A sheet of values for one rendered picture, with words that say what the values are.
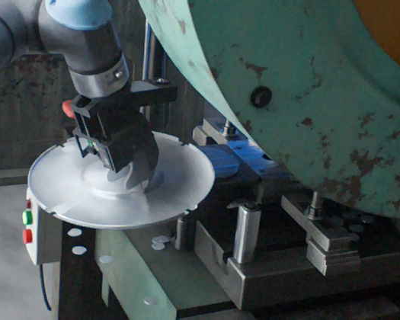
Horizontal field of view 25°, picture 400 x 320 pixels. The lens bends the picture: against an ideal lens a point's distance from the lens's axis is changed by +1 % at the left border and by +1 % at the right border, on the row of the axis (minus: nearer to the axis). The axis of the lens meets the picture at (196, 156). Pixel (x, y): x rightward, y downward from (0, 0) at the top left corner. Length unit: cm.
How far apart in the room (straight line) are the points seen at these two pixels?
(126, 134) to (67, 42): 17
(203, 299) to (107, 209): 20
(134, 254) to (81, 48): 46
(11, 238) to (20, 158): 42
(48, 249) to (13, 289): 84
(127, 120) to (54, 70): 177
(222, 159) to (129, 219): 25
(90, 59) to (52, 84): 187
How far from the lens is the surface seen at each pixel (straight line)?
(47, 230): 168
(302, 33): 90
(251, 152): 155
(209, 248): 143
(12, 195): 301
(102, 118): 123
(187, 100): 319
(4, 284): 257
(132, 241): 151
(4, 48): 112
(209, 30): 85
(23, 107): 305
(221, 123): 171
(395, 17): 104
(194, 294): 139
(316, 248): 138
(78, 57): 117
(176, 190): 138
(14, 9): 118
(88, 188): 139
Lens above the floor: 142
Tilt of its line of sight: 25 degrees down
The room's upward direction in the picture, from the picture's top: 6 degrees clockwise
